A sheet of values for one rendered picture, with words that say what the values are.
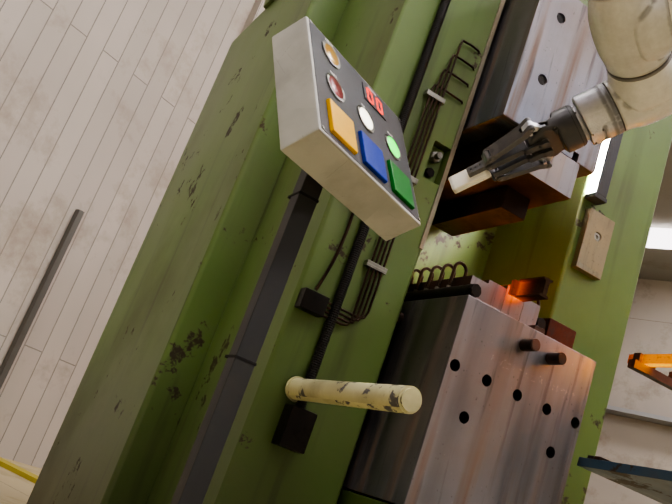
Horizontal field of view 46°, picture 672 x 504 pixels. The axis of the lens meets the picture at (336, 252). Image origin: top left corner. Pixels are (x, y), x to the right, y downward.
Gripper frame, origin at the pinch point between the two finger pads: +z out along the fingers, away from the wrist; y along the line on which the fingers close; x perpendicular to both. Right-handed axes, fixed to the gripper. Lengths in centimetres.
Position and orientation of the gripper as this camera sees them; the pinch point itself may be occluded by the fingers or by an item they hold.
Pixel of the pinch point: (469, 177)
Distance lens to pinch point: 141.1
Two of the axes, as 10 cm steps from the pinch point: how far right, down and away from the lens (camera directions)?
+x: -2.0, -8.0, 5.7
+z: -8.6, 4.2, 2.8
